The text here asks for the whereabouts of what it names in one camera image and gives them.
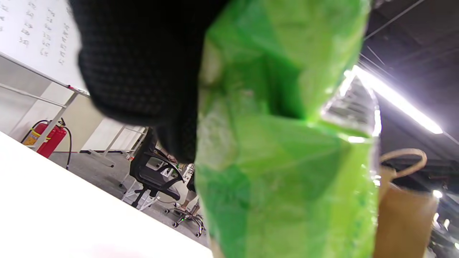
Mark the person's left hand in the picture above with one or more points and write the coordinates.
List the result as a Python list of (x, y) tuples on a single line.
[(143, 61)]

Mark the green bag of chips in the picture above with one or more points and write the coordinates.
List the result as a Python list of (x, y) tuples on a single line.
[(279, 161)]

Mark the brown paper bag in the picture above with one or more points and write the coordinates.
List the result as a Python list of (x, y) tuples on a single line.
[(401, 222)]

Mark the white whiteboard stand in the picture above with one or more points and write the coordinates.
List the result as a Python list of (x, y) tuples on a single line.
[(53, 122)]

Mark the white whiteboard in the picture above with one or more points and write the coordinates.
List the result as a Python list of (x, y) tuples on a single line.
[(36, 43)]

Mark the black office chair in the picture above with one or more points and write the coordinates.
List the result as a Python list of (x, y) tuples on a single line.
[(154, 172)]

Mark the red fire extinguisher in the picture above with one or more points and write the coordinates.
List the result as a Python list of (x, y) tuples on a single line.
[(52, 138)]

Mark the chrome swivel chair base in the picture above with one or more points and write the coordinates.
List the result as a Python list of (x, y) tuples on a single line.
[(188, 216)]

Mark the ceiling light strip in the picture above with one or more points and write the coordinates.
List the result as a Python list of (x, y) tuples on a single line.
[(398, 100)]

